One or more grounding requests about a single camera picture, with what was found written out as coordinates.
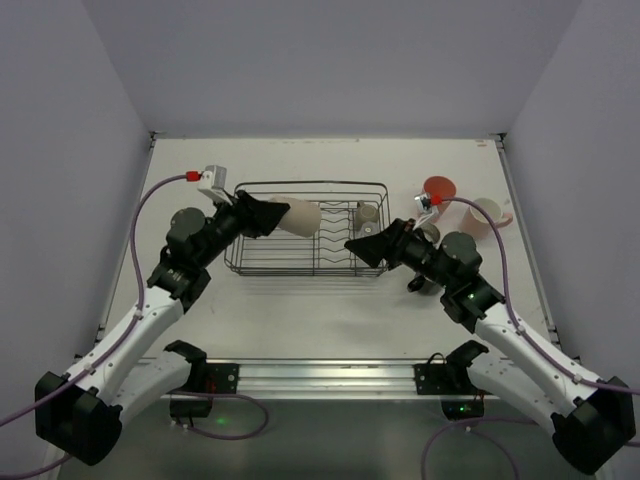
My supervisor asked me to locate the cream cup brown band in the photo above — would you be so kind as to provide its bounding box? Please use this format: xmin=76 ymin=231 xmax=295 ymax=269
xmin=420 ymin=223 xmax=441 ymax=245

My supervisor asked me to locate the pink faceted mug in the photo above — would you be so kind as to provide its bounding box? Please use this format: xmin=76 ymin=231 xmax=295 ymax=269
xmin=459 ymin=198 xmax=514 ymax=240

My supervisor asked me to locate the beige tall cup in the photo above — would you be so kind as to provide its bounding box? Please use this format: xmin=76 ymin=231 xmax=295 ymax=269
xmin=269 ymin=196 xmax=322 ymax=238

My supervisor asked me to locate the black mug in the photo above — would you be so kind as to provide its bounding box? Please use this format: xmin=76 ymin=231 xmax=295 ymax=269
xmin=407 ymin=276 xmax=441 ymax=296

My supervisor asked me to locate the salmon pink plastic cup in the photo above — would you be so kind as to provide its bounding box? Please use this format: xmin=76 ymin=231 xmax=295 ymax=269
xmin=423 ymin=176 xmax=457 ymax=223

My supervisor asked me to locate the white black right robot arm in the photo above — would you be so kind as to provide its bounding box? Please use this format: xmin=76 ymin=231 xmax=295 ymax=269
xmin=345 ymin=219 xmax=636 ymax=475

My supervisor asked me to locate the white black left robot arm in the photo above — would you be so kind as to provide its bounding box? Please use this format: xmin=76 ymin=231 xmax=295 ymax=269
xmin=35 ymin=191 xmax=291 ymax=466

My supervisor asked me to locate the grey beige small mug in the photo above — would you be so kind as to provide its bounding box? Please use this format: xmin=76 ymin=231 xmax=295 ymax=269
xmin=354 ymin=201 xmax=379 ymax=231

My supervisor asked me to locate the grey wire dish rack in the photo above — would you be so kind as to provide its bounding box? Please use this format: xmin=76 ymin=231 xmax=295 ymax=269
xmin=224 ymin=180 xmax=390 ymax=277

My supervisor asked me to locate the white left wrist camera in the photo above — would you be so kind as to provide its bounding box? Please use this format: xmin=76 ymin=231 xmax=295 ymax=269
xmin=196 ymin=165 xmax=232 ymax=204

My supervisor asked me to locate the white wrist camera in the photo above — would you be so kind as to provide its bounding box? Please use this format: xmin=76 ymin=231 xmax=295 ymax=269
xmin=196 ymin=165 xmax=232 ymax=204
xmin=414 ymin=192 xmax=440 ymax=229

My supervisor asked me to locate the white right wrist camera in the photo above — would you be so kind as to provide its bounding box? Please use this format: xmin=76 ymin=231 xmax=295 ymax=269
xmin=414 ymin=192 xmax=440 ymax=229

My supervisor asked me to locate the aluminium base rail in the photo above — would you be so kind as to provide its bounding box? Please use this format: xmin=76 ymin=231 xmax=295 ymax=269
xmin=119 ymin=357 xmax=506 ymax=401

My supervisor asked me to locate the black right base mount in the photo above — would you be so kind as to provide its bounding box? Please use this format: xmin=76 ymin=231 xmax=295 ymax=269
xmin=413 ymin=353 xmax=485 ymax=422

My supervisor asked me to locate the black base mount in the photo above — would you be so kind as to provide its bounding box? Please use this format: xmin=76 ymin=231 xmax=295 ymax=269
xmin=169 ymin=362 xmax=239 ymax=421
xmin=413 ymin=353 xmax=485 ymax=422

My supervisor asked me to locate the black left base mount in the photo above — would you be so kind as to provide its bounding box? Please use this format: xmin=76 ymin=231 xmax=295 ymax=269
xmin=169 ymin=362 xmax=239 ymax=421

